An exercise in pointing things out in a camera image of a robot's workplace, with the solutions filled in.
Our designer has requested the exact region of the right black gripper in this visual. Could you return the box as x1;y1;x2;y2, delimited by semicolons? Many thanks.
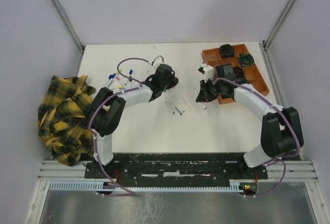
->
197;77;224;102

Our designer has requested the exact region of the pastel purple highlighter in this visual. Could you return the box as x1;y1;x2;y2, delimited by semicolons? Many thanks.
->
173;95;185;113

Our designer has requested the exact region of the black marker pen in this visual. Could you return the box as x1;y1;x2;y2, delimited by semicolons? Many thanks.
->
165;101;175;114

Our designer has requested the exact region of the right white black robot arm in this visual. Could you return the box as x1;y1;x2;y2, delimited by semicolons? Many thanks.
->
195;63;304;178

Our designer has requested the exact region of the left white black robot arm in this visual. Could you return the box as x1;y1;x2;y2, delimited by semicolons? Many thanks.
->
85;63;178;178

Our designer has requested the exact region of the black orange rolled sock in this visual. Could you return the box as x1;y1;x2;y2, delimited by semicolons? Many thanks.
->
233;66;245;79

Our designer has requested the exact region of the black rolled sock top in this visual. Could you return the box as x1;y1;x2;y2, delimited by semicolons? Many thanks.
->
218;44;235;59

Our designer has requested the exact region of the orange compartment tray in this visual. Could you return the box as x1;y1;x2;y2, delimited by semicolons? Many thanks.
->
202;44;270;105

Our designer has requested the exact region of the green blue rolled sock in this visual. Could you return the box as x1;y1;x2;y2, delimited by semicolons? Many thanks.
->
237;53;255;67

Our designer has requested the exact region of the yellow plaid cloth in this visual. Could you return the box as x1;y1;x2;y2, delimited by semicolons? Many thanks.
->
37;75;95;166

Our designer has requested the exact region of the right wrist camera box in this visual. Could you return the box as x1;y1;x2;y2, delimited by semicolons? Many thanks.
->
198;62;214;82

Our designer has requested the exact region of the right aluminium frame post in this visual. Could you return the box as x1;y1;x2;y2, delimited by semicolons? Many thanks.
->
263;0;298;51

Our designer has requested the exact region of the aluminium frame post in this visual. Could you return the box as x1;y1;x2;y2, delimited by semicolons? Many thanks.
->
263;0;298;51
38;0;85;52

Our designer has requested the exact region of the white cable duct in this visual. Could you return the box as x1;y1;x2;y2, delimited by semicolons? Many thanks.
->
48;181;256;193

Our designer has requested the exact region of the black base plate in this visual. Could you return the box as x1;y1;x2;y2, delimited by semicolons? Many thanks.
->
85;152;268;187

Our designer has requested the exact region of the left aluminium frame post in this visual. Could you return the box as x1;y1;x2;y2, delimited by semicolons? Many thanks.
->
38;0;85;52

